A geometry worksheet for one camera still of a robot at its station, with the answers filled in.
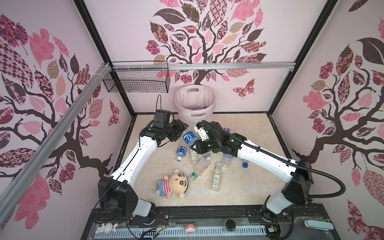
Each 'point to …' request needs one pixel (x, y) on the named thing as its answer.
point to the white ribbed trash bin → (191, 117)
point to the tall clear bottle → (201, 165)
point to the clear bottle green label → (215, 186)
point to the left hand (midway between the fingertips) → (187, 130)
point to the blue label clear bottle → (190, 137)
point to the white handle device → (319, 225)
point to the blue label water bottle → (227, 160)
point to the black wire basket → (140, 77)
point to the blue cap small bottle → (181, 152)
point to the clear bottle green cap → (193, 176)
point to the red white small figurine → (190, 229)
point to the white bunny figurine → (107, 228)
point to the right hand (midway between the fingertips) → (193, 144)
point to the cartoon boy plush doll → (177, 183)
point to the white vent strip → (180, 232)
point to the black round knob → (230, 224)
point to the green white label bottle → (194, 156)
